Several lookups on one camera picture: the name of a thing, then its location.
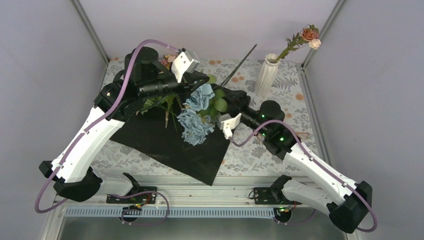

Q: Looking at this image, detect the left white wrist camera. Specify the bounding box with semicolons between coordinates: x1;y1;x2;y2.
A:
170;48;200;83

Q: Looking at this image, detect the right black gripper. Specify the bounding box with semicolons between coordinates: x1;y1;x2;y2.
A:
217;89;269;138

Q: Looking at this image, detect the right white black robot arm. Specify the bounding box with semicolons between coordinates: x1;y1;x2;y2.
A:
218;88;378;234

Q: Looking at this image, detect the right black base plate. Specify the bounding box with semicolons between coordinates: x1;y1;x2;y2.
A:
253;187;295;205

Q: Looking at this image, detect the vertical aluminium post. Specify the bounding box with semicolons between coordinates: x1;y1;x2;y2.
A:
70;0;110;64
301;0;346;69

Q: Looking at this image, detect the aluminium rail frame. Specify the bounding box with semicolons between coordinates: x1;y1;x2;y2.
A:
39;62;353;240

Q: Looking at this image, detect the tan raffia ribbon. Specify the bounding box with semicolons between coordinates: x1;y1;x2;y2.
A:
296;132;312;140

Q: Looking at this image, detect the floral patterned table mat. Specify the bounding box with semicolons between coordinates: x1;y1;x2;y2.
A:
91;58;318;177

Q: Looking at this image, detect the blue rose stem bunch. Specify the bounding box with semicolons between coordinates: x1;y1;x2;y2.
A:
176;44;257;146

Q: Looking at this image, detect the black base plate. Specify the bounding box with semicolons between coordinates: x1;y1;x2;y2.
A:
106;186;158;205
253;187;295;205

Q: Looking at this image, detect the pink orange rose stem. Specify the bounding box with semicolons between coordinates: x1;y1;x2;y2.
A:
274;24;321;63

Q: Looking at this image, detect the white ribbed ceramic vase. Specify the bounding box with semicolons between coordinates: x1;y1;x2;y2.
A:
254;53;279;98

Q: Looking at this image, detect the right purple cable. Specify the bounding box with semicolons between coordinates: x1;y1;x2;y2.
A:
228;119;379;233

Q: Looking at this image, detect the black wrapping paper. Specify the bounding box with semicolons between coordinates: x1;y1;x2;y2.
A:
110;105;230;186

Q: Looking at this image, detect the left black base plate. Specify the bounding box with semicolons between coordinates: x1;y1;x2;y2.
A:
106;186;158;205

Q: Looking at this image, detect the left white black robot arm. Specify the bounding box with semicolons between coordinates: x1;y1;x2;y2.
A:
39;46;209;203

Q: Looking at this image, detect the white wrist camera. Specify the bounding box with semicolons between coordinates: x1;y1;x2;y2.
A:
216;113;242;140
170;48;200;83

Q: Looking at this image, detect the left vertical aluminium post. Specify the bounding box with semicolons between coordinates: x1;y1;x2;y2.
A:
70;0;110;64

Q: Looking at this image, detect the colourful artificial flower bouquet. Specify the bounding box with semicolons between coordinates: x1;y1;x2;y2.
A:
140;54;184;132

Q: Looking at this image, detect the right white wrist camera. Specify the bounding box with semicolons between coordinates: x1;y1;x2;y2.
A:
216;113;242;140

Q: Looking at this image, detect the right vertical aluminium post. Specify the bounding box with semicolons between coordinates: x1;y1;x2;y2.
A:
301;0;346;69

